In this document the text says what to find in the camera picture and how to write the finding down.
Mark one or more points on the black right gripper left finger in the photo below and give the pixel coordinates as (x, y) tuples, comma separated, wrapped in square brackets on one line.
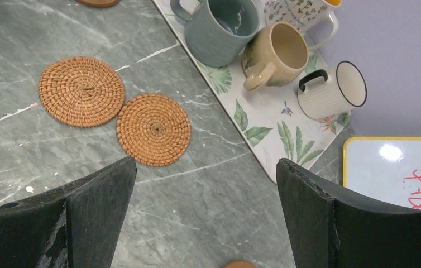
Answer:
[(73, 225)]

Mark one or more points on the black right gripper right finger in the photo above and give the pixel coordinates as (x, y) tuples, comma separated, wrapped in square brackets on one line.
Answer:
[(331, 226)]

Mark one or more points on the beige ceramic mug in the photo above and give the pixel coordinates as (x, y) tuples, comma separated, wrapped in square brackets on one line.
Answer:
[(274, 57)]

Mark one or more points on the yellow-framed whiteboard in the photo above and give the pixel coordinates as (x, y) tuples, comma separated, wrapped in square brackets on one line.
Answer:
[(384, 168)]

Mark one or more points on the leaf-patterned white tray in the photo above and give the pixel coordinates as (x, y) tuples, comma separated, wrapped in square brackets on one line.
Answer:
[(270, 119)]

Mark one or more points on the white mug black rim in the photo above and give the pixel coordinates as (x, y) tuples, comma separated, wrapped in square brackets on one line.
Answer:
[(329, 91)]

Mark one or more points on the yellow-inside patterned mug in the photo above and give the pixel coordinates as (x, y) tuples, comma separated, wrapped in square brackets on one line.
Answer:
[(303, 15)]

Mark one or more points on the grey-green mug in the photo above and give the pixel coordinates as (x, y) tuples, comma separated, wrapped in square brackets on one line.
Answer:
[(218, 30)]

